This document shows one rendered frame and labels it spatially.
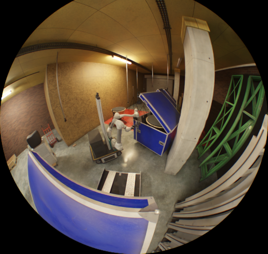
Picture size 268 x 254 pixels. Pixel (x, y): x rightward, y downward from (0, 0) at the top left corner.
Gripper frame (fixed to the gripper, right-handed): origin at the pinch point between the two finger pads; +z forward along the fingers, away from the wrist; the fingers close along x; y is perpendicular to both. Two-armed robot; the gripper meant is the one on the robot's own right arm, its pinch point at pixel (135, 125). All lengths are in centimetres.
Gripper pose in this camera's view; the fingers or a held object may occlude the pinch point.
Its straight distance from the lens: 240.9
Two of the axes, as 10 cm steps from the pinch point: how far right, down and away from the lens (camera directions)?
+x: 0.2, 8.9, 4.5
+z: 7.3, -3.2, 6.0
